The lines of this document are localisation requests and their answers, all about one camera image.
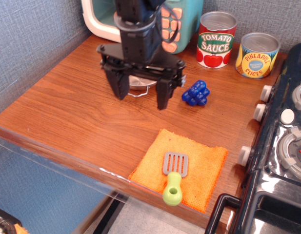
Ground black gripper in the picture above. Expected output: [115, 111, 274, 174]
[97, 20, 185, 110]

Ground green handled grey spatula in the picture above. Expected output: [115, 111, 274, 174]
[162, 152, 189, 206]

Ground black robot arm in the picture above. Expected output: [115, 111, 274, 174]
[97, 0, 185, 110]

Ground orange towel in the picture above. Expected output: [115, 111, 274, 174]
[128, 129, 228, 213]

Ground small steel bowl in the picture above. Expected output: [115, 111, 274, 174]
[128, 75, 157, 98]

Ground blue toy grapes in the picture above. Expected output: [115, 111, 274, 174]
[181, 80, 210, 106]

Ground teal toy microwave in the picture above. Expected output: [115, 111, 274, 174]
[81, 0, 203, 54]

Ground tomato sauce can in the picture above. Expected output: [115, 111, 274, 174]
[196, 11, 238, 69]

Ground pineapple slices can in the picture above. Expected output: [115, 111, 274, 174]
[235, 32, 281, 79]

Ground black toy stove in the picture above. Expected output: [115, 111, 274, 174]
[205, 43, 301, 234]

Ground black braided cable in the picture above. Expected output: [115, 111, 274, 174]
[0, 217, 17, 234]

